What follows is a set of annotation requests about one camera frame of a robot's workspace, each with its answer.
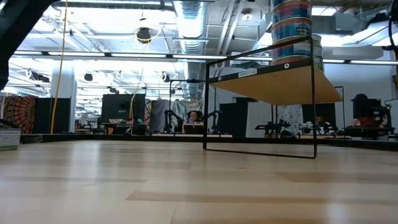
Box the small wooden box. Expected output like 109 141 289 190
182 123 205 134

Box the black cabinet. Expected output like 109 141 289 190
219 97 249 138

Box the grey hanging cloth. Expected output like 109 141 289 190
149 99 171 131

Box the black computer monitor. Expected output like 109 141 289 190
101 93 146 125

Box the white speckled hanging cloth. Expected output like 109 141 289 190
276 105 304 126

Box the black round ceiling lamp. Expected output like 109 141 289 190
136 27 152 44

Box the black partition panel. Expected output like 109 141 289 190
33 97 72 134

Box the black background robot stand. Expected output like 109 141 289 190
343 104 398 141

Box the red patterned tapestry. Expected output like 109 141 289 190
1 95 37 134

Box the thin yellow hanging cable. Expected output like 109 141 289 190
128 65 144 135

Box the ribbed silver ceiling duct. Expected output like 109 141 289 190
172 0 208 100

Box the black aluminium rig frame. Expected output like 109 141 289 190
0 118 398 152

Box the wooden shelf black metal frame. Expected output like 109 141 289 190
203 35 343 160

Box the smooth silver ceiling duct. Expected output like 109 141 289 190
259 12 273 40

